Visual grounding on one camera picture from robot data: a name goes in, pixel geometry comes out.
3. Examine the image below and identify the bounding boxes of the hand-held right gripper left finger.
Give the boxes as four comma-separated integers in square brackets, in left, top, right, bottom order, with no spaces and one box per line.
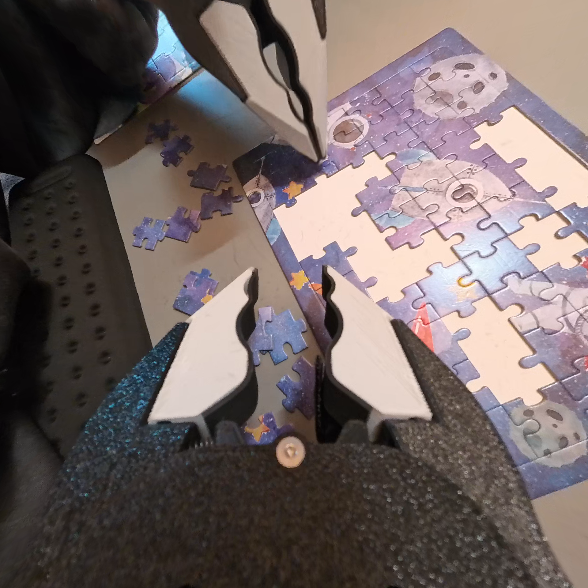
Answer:
[147,267,261,438]

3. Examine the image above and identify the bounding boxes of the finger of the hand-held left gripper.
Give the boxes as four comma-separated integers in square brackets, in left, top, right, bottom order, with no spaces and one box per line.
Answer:
[199,0,320,160]
[266,0,329,160]

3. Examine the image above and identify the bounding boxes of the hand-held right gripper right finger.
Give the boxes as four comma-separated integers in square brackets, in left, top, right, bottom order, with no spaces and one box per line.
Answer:
[316,266,433,444]

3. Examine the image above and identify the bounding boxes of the puzzle pieces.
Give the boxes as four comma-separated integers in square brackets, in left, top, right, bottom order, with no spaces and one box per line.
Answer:
[132,119,318,445]

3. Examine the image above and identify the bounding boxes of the space puzzle board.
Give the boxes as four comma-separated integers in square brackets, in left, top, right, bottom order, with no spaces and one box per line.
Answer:
[233,28,588,501]

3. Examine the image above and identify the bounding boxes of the person's left forearm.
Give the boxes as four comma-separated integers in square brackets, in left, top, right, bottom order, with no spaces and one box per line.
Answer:
[0,0,159,175]

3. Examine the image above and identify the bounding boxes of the grey desk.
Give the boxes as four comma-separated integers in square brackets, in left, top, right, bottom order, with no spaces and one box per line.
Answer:
[87,0,588,588]

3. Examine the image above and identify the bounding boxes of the colourful cartoon puzzle board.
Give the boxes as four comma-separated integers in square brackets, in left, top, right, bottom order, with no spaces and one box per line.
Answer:
[94,9,205,144]

